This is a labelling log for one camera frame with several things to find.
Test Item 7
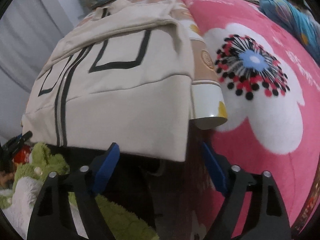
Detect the beige zip jacket black trim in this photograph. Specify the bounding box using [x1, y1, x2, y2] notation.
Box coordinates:
[22, 0, 194, 161]

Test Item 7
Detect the red gift bag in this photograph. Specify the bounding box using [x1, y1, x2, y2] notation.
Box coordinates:
[13, 145, 31, 165]

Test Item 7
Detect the green white plush toy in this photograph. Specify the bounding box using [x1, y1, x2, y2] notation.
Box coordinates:
[1, 143, 158, 239]

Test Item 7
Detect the tiled pattern bed sheet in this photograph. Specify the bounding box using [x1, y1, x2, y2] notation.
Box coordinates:
[77, 0, 229, 131]

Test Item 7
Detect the pink floral blanket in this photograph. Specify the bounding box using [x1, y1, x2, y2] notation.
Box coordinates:
[182, 0, 319, 238]

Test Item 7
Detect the grey curtain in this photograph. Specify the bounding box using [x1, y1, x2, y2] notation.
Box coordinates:
[1, 0, 73, 142]

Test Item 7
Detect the blue patterned quilt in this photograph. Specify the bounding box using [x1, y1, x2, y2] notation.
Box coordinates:
[259, 0, 319, 64]

